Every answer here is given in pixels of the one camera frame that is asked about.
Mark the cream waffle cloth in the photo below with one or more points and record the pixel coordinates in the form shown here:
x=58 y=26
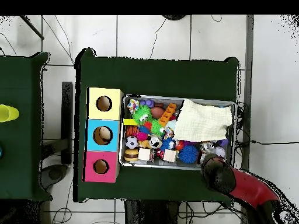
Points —
x=201 y=122

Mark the silver mesh bin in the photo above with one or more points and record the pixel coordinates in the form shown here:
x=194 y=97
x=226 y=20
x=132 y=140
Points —
x=163 y=164

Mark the shiny dented silver can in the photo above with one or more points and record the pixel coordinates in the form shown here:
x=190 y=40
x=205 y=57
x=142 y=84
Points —
x=206 y=146

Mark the large wooden block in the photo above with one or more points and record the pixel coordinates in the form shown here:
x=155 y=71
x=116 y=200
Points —
x=169 y=155

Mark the dark green tablecloth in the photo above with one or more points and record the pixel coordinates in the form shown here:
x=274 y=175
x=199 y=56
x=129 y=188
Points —
x=151 y=77
x=21 y=163

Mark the green spiky ball with eyes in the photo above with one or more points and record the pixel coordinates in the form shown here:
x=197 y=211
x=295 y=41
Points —
x=142 y=114

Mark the toy hamburger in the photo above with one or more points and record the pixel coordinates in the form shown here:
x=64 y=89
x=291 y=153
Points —
x=131 y=155

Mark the blue spiky ball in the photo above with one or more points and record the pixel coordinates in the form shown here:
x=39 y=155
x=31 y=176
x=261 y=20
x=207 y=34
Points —
x=188 y=154

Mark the white baseball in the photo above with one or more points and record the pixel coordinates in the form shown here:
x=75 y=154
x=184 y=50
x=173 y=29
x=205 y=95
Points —
x=220 y=151

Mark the orange plastic block with holes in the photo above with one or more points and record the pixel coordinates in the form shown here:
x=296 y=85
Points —
x=167 y=115

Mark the wooden box with three holes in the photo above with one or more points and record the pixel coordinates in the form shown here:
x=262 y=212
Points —
x=93 y=163

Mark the small soccer ball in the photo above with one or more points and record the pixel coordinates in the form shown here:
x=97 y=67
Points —
x=131 y=142

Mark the small wooden block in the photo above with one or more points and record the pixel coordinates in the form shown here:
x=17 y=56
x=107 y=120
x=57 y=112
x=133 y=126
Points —
x=144 y=154

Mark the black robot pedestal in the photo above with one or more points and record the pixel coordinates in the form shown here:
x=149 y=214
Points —
x=149 y=213

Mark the black rod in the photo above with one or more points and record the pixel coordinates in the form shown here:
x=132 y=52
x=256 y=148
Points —
x=32 y=28

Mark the yellow-green cup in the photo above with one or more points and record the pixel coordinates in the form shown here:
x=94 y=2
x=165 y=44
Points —
x=8 y=113

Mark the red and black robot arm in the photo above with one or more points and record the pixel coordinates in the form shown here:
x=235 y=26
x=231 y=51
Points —
x=252 y=189

